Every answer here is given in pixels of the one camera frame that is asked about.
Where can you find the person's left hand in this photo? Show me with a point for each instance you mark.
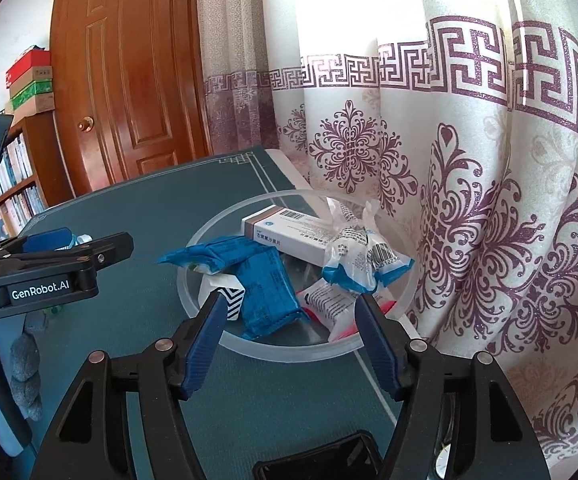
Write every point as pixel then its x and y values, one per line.
pixel 24 365

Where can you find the wooden bookshelf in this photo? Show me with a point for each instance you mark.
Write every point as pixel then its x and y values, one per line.
pixel 44 160

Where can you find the red box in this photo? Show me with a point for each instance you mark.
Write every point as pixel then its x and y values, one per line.
pixel 26 62

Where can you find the white medicine box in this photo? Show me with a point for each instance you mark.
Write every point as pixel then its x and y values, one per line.
pixel 289 235

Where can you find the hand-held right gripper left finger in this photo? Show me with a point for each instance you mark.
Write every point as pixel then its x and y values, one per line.
pixel 206 340

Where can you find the rows of books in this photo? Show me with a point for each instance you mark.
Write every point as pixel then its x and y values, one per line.
pixel 14 160

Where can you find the red and white snack packet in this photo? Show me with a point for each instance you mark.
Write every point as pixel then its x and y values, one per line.
pixel 326 305

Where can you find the white patterned curtain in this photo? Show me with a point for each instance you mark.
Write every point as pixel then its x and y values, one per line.
pixel 469 160

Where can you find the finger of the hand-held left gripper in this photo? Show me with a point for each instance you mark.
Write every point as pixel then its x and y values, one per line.
pixel 46 240
pixel 111 247

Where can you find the small white box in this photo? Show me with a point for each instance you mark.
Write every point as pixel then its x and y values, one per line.
pixel 219 287

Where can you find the brass door knob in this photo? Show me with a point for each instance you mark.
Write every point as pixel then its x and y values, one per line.
pixel 86 124

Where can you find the clear plastic bowl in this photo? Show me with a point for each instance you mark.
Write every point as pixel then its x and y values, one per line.
pixel 279 350

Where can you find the brown wooden door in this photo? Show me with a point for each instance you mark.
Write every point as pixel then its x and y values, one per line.
pixel 134 85

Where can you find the white and blue packet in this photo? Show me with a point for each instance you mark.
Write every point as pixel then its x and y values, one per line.
pixel 389 260
pixel 346 260

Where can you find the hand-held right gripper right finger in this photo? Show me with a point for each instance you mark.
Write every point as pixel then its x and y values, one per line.
pixel 376 350

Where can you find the green box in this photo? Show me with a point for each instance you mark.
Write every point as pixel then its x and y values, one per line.
pixel 31 92

